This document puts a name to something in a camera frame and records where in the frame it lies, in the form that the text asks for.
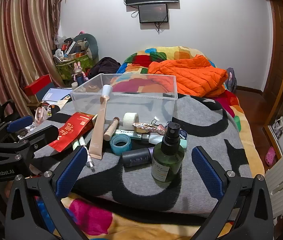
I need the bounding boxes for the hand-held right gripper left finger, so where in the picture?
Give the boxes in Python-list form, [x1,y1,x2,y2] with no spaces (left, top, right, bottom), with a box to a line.
[5,145,89,240]

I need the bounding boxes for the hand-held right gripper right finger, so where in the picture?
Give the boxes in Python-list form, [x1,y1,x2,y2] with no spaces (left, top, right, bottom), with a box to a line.
[191,145,274,240]

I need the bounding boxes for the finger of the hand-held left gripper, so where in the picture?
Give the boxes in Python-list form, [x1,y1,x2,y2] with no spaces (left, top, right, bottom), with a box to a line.
[0,124,59,160]
[0,115,34,143]

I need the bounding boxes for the white pen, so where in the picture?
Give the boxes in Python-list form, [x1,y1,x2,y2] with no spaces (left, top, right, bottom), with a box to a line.
[79,137,96,172]

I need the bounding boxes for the red paper packet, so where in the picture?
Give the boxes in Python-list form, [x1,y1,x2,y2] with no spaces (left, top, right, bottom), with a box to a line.
[49,112,98,152]

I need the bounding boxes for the green spray bottle black cap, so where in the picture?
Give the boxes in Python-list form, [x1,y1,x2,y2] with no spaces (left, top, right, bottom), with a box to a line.
[151,121,185,183]

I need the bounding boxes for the beige tube white cap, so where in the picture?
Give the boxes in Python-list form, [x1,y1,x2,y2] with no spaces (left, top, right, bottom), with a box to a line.
[89,85,114,160]

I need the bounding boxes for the clear bottle with blue cap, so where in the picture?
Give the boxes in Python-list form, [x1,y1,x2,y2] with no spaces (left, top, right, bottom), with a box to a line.
[148,127,188,148]

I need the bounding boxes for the dark purple small bottle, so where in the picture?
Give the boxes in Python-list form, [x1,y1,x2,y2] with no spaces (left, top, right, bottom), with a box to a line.
[121,147,154,168]

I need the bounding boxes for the white gauze roll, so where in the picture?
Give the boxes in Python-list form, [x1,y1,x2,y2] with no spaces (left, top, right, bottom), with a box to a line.
[123,112,140,131]

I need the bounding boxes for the clear plastic storage box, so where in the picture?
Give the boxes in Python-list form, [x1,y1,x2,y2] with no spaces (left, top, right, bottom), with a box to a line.
[70,74,178,130]

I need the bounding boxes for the dark blue box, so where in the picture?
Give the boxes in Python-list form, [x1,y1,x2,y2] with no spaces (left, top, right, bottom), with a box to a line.
[35,89,54,102]

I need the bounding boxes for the blue notebook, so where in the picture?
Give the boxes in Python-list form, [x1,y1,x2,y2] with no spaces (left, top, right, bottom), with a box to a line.
[42,87,73,102]

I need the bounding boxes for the red box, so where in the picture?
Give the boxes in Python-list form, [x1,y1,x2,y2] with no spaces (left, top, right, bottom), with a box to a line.
[24,74,53,96]

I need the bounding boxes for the teal tape roll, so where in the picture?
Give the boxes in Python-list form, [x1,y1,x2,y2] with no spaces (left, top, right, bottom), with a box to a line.
[110,134,132,155]

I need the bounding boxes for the beige concealer stick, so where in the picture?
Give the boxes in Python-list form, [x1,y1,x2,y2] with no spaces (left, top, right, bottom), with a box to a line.
[104,117,120,141]

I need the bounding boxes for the pink clog shoe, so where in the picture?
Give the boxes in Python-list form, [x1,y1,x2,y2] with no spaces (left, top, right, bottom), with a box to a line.
[265,147,275,165]

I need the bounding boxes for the green storage basket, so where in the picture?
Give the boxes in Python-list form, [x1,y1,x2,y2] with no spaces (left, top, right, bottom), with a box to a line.
[55,54,93,80]

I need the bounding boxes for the white green labelled marker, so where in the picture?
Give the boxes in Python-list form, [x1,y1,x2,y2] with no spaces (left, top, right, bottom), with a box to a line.
[115,129,152,140]

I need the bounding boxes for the pink bunny toy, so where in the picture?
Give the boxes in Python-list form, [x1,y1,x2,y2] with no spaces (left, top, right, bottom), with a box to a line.
[72,62,84,80]

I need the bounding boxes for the braided pink hairband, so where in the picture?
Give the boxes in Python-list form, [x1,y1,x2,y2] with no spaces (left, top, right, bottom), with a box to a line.
[132,122,168,133]

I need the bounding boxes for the striped pink beige curtain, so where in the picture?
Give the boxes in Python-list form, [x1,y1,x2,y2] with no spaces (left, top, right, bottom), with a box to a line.
[0,0,64,115]

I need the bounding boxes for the white sneakers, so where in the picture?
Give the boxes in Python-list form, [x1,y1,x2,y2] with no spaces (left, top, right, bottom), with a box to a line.
[271,116,283,139]

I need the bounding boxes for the dark clothes pile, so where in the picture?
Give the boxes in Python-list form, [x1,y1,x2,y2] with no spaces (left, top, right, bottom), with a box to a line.
[88,57,121,77]

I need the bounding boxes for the purple grey bag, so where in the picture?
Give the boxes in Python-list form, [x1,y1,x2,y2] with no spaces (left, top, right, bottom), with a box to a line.
[225,67,237,93]

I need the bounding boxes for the grey green neck pillow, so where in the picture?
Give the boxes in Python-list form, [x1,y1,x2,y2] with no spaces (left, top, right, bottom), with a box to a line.
[74,33,99,60]

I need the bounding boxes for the orange down jacket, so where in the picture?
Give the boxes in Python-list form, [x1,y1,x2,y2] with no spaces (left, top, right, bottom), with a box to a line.
[148,54,229,98]

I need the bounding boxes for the colourful patchwork quilt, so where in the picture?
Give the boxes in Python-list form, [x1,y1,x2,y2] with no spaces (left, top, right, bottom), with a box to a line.
[32,46,265,240]

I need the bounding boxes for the wooden door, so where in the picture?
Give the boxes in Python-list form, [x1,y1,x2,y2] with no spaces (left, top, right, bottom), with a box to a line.
[264,0,283,103]

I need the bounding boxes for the small wall monitor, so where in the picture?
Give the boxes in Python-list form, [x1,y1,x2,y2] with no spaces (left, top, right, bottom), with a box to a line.
[139,3,169,24]

